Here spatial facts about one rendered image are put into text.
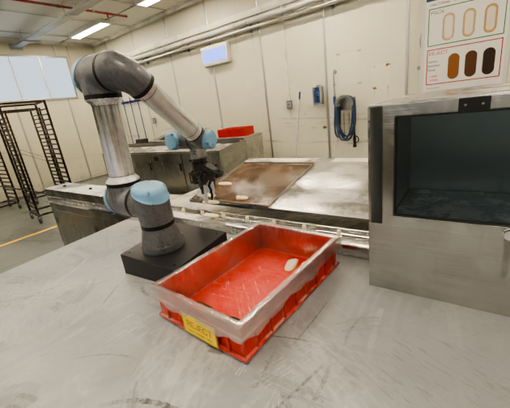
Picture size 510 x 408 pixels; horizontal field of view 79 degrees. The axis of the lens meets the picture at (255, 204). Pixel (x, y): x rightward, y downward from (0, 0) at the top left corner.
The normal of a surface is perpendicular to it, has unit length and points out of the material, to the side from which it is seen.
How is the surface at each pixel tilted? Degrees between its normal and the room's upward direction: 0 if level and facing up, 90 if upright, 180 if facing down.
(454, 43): 90
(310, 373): 0
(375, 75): 90
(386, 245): 90
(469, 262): 90
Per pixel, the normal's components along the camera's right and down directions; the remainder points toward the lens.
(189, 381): -0.12, -0.94
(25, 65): 0.81, 0.08
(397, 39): -0.58, 0.33
